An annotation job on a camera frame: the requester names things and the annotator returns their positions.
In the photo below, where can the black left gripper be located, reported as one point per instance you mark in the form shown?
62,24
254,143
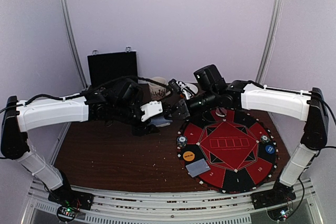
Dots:
143,129

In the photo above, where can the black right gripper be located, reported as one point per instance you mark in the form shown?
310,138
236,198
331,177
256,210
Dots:
184,107

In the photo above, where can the green white chip stack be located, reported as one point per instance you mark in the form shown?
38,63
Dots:
181,141
264,139

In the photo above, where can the blue playing card deck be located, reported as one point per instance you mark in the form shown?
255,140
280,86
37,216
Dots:
160,121

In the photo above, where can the dealt blue cards pile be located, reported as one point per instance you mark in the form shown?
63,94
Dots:
198,167

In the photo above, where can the blue small blind button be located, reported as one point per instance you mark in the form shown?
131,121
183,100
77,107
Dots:
270,149

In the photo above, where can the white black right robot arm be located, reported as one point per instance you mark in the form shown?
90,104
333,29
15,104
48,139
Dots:
307,106

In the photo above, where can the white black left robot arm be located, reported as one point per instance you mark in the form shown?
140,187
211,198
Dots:
43,110

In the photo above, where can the orange white small bowl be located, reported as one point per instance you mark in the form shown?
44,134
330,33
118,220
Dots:
192,87

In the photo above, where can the clear red dealer button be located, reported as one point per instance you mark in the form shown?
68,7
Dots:
221,112

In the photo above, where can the tall ceramic seashell mug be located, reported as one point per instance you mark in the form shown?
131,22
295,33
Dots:
157,92

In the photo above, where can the black poker chip case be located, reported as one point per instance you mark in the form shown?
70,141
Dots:
106,67

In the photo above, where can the orange big blind button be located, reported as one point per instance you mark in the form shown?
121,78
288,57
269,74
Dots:
188,156

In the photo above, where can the round red black poker mat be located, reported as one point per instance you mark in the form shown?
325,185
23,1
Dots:
232,148

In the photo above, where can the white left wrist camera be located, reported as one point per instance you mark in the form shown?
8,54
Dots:
151,109

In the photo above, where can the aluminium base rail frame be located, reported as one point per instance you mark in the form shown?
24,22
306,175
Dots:
194,207

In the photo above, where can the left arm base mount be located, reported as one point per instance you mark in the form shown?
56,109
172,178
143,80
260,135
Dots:
69,211

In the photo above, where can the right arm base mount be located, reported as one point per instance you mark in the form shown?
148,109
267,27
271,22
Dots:
278,202

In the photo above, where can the left aluminium frame post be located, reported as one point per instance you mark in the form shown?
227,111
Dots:
72,43

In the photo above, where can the aluminium frame post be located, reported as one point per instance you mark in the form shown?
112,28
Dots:
72,43
270,41

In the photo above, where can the right aluminium frame post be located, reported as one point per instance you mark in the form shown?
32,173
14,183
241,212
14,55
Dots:
270,41

